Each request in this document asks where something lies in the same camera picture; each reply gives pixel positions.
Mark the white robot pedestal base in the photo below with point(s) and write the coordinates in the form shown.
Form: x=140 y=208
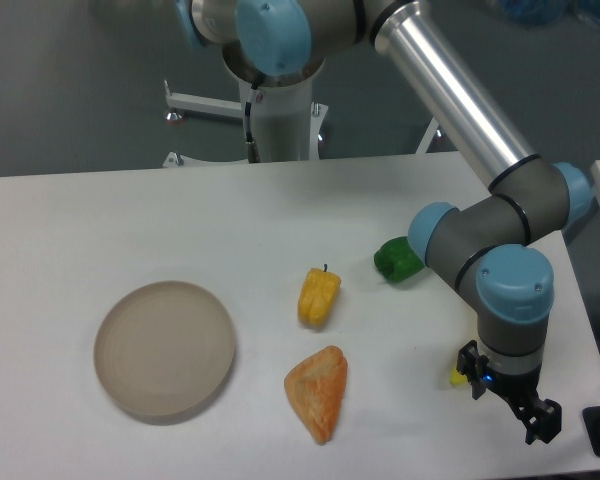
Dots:
x=352 y=104

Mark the blue bag in background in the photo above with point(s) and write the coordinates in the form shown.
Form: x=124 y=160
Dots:
x=543 y=13

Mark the yellow toy pepper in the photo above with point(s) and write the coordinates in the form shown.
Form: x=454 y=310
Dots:
x=317 y=296

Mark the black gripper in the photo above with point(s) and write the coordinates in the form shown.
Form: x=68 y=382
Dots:
x=542 y=418

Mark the orange toy bread slice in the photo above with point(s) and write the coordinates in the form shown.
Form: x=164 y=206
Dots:
x=315 y=389

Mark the green toy pepper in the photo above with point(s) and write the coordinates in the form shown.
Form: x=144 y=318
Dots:
x=396 y=261

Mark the beige round plate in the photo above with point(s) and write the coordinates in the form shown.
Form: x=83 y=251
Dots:
x=164 y=351

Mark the yellow toy banana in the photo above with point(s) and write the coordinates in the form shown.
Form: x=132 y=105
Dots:
x=457 y=379

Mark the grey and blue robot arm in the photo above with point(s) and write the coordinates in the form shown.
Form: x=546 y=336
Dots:
x=484 y=253

